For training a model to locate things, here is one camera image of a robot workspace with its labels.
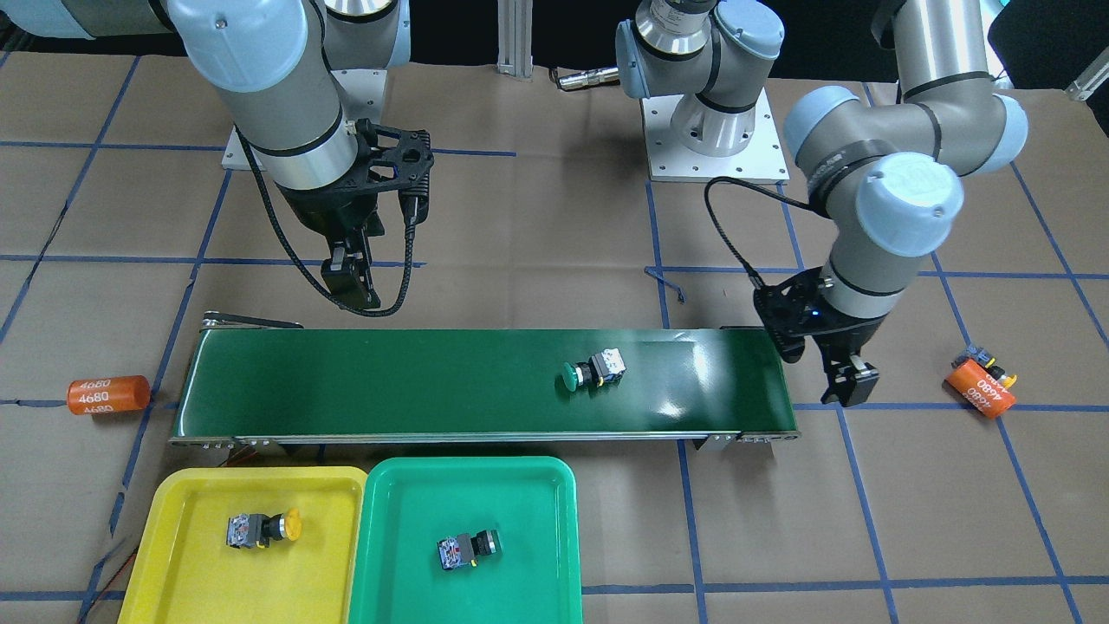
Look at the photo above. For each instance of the silver cable connector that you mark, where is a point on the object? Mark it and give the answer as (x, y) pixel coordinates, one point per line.
(576, 81)

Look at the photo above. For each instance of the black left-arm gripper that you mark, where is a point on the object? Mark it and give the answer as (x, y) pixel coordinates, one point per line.
(853, 332)

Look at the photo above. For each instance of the orange cylinder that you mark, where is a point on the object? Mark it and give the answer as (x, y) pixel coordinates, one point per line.
(122, 394)
(978, 387)

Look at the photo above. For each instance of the green conveyor belt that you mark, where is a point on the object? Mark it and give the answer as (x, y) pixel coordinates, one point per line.
(252, 385)

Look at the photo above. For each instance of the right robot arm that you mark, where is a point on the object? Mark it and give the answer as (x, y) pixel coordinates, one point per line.
(273, 65)

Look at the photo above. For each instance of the green push button switch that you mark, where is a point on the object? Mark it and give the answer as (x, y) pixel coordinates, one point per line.
(601, 369)
(465, 549)

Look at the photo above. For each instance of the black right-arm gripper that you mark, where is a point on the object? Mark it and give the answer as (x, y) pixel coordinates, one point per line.
(322, 211)

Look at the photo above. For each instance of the green aluminium frame post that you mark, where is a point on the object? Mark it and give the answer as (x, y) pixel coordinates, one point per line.
(514, 35)

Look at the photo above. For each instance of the yellow plastic tray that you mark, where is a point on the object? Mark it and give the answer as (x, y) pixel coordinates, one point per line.
(186, 571)

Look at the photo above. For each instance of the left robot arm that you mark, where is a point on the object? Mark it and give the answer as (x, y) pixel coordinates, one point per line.
(888, 177)

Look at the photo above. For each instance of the green plastic tray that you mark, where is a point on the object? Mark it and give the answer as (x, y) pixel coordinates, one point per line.
(412, 503)

